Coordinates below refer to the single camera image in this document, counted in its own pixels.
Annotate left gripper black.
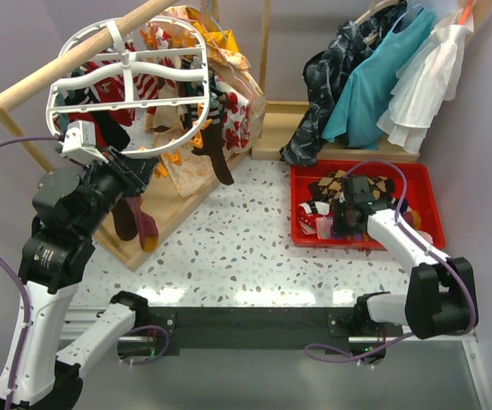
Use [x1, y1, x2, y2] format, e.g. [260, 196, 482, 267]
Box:
[79, 143, 159, 235]

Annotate brown argyle sock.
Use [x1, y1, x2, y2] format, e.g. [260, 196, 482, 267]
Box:
[308, 169, 395, 204]

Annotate brown sock grey cuff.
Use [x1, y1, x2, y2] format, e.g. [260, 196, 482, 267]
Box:
[111, 198, 138, 242]

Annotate white round clip hanger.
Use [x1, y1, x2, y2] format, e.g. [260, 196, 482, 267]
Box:
[46, 16, 210, 159]

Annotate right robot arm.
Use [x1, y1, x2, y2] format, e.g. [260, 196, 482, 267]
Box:
[332, 175, 478, 339]

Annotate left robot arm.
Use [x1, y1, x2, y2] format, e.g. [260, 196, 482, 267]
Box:
[0, 149, 157, 409]

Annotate black sock white stripes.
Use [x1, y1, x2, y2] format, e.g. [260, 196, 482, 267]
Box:
[66, 87, 131, 151]

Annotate navy blue sock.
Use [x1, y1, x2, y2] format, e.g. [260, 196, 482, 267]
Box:
[392, 197, 412, 214]

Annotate wooden clothes rack left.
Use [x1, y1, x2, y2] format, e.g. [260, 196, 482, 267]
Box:
[0, 0, 247, 273]

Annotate wooden clothes rack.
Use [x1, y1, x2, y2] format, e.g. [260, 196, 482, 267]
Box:
[250, 0, 492, 163]
[0, 0, 247, 273]

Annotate red plastic tray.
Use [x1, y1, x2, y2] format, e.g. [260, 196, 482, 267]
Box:
[290, 161, 446, 250]

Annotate red white striped sock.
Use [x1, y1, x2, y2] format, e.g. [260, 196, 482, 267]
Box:
[94, 74, 159, 126]

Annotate brown striped hanging sock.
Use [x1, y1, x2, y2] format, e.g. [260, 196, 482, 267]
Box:
[192, 109, 234, 185]

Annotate floral cream garment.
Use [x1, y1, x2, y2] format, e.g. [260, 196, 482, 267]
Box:
[140, 6, 267, 198]

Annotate teal dress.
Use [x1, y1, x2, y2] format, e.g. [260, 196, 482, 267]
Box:
[322, 4, 436, 149]

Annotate wooden clothes rack right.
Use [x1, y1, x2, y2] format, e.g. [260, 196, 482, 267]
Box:
[250, 0, 492, 163]

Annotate dark patterned garment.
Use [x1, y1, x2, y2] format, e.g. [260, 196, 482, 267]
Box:
[279, 1, 407, 167]

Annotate white pleated dress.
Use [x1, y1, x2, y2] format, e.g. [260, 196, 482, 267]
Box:
[377, 11, 474, 154]

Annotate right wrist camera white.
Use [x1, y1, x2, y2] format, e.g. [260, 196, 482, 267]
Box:
[343, 175, 375, 205]

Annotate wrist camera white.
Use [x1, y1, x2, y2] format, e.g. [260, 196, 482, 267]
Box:
[343, 175, 375, 205]
[60, 120, 108, 165]

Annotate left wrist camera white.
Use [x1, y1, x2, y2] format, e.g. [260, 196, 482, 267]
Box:
[60, 120, 108, 165]

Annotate black mounting rail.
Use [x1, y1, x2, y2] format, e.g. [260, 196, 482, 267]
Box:
[117, 305, 401, 360]

